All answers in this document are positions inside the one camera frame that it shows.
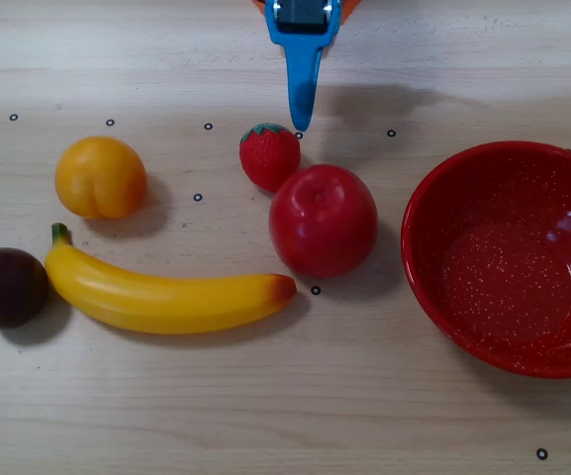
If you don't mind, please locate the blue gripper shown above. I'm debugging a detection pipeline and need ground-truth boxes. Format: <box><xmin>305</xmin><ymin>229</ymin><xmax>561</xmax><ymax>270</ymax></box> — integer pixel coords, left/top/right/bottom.
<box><xmin>263</xmin><ymin>0</ymin><xmax>344</xmax><ymax>133</ymax></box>

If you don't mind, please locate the orange yellow toy peach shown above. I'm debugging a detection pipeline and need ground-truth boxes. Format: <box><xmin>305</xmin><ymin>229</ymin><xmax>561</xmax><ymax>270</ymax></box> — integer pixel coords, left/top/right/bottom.
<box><xmin>54</xmin><ymin>136</ymin><xmax>148</xmax><ymax>221</ymax></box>

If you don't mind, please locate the red speckled enamel bowl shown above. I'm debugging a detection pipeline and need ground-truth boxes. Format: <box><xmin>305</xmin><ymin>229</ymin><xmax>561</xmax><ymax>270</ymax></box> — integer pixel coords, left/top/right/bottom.
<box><xmin>401</xmin><ymin>141</ymin><xmax>571</xmax><ymax>380</ymax></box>

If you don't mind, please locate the red toy strawberry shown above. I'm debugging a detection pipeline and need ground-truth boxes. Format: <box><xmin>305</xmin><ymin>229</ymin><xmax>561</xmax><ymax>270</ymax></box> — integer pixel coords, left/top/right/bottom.
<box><xmin>238</xmin><ymin>122</ymin><xmax>302</xmax><ymax>194</ymax></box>

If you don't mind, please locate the red toy apple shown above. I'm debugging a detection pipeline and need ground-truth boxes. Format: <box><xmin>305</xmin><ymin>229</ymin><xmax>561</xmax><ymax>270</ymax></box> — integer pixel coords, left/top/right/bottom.
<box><xmin>268</xmin><ymin>163</ymin><xmax>379</xmax><ymax>279</ymax></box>

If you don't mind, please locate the yellow toy banana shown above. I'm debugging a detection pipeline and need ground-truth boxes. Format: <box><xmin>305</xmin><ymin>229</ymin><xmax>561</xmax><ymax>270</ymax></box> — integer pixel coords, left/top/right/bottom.
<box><xmin>45</xmin><ymin>222</ymin><xmax>299</xmax><ymax>335</ymax></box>

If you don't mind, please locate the dark purple toy plum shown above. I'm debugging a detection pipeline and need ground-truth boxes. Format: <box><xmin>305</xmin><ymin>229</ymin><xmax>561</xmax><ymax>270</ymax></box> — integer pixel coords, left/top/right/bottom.
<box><xmin>0</xmin><ymin>246</ymin><xmax>50</xmax><ymax>331</ymax></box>

